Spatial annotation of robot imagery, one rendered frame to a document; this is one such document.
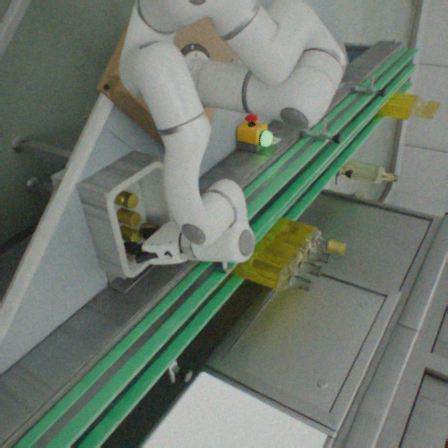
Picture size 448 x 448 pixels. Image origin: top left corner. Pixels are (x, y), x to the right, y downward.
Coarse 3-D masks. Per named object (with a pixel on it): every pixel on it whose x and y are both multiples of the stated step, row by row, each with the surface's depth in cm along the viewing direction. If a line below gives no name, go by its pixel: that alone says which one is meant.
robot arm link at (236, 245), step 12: (228, 180) 83; (216, 192) 80; (228, 192) 81; (240, 192) 83; (240, 204) 82; (240, 216) 83; (228, 228) 83; (240, 228) 83; (216, 240) 84; (228, 240) 82; (240, 240) 82; (252, 240) 85; (204, 252) 86; (216, 252) 84; (228, 252) 82; (240, 252) 83; (252, 252) 86
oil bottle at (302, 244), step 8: (272, 232) 125; (280, 232) 125; (272, 240) 123; (280, 240) 122; (288, 240) 122; (296, 240) 122; (304, 240) 122; (296, 248) 120; (304, 248) 119; (312, 248) 121; (304, 256) 120
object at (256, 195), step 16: (416, 48) 224; (384, 64) 207; (400, 64) 206; (368, 80) 191; (384, 80) 189; (352, 96) 177; (368, 96) 175; (336, 112) 164; (352, 112) 163; (320, 128) 154; (336, 128) 153; (304, 144) 145; (320, 144) 144; (288, 160) 137; (304, 160) 136; (272, 176) 130; (288, 176) 128; (256, 192) 123; (272, 192) 122; (256, 208) 116
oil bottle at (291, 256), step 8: (264, 240) 123; (256, 248) 120; (264, 248) 120; (272, 248) 120; (280, 248) 119; (288, 248) 119; (272, 256) 118; (280, 256) 117; (288, 256) 116; (296, 256) 116; (296, 264) 115; (296, 272) 117
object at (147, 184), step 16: (144, 176) 102; (160, 176) 100; (112, 192) 88; (144, 192) 105; (160, 192) 103; (112, 208) 89; (144, 208) 108; (160, 208) 106; (112, 224) 91; (160, 224) 109; (144, 240) 109; (128, 272) 98
